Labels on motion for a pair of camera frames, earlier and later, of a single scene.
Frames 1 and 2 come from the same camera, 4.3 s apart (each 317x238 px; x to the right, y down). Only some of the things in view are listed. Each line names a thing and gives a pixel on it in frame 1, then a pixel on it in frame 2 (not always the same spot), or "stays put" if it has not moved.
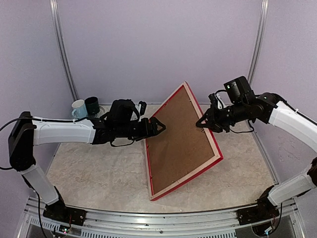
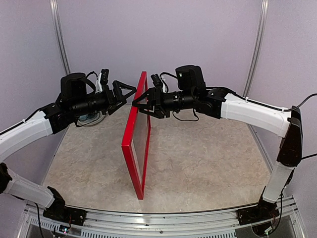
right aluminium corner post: [260, 39] stays put
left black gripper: [147, 133] to [111, 101]
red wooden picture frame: [215, 158] to [130, 160]
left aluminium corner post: [55, 9] stays put
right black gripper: [213, 120] to [152, 93]
